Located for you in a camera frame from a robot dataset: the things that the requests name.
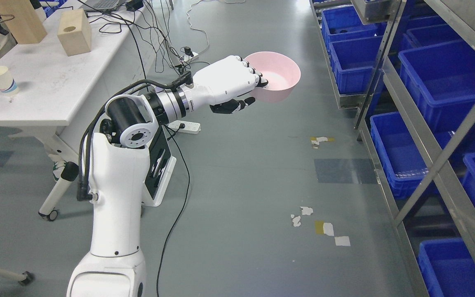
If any steel shelf rack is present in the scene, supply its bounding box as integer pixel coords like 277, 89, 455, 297
311, 0, 475, 297

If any pink plastic bowl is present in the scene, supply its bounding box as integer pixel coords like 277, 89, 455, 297
245, 52, 301, 103

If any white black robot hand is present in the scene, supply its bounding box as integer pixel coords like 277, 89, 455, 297
184, 56, 269, 114

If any paper cup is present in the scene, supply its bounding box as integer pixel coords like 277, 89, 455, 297
0, 66, 20, 97

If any tall wooden block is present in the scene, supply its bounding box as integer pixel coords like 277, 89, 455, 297
0, 0, 47, 45

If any white power strip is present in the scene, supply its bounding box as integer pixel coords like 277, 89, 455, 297
167, 120, 201, 134

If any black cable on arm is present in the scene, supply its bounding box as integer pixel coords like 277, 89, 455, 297
76, 71, 193, 202

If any wooden block with hole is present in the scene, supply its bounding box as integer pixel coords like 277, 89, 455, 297
58, 8, 91, 57

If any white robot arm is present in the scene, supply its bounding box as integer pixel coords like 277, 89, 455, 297
66, 87, 192, 297

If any white folding table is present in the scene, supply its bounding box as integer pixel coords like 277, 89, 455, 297
0, 0, 168, 221

